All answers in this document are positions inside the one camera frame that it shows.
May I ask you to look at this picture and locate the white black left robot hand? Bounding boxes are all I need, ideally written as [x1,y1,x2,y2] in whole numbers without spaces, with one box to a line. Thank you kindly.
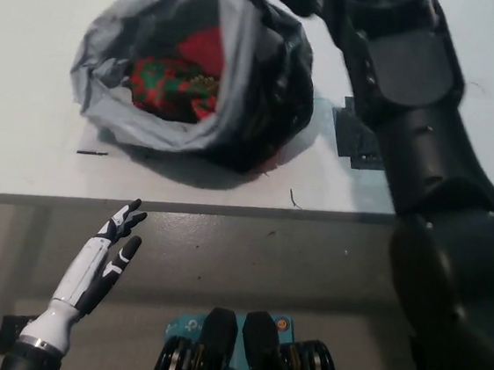
[47,190,149,323]

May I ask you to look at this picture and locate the black plastic bag grey lining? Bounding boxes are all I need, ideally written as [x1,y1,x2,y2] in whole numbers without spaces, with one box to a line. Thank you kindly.
[61,0,324,181]

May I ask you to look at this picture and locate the red green coffee bean bag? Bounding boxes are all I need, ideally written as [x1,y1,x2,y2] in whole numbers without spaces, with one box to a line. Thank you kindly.
[126,53,223,125]

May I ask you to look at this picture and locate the robot body black teal blocks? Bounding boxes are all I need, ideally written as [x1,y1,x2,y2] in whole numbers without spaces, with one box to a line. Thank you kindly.
[151,300,355,370]

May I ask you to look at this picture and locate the clear tape sheet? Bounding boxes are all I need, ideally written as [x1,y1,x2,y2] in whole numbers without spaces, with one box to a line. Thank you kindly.
[76,122,148,161]

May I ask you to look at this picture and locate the black tape patch on table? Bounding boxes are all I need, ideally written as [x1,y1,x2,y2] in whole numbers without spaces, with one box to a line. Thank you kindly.
[327,94,392,173]

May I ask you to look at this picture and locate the black thread piece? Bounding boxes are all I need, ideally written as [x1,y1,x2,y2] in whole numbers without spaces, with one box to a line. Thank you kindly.
[287,188,306,210]

